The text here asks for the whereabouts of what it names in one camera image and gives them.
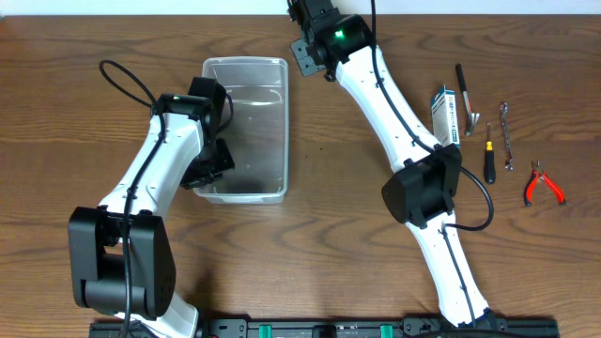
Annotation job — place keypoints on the small black-handled hammer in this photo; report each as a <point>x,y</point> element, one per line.
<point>473,118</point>

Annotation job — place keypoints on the silver wrench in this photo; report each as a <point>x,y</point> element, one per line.
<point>506,136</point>

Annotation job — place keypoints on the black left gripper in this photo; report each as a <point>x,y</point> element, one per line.
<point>225,161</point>

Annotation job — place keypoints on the clear plastic container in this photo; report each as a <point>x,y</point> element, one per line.
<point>258,136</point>

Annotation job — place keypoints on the blue white cardboard box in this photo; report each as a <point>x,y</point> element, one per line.
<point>444,117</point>

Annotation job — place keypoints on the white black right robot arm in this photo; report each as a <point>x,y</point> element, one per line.
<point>420,194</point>

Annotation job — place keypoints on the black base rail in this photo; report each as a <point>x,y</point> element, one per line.
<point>407,327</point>

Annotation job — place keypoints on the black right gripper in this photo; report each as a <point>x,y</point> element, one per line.
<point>305,62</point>

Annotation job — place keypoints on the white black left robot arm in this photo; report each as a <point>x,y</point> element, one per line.
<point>121,262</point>

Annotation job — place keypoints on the black yellow screwdriver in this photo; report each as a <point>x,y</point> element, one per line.
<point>489,165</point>

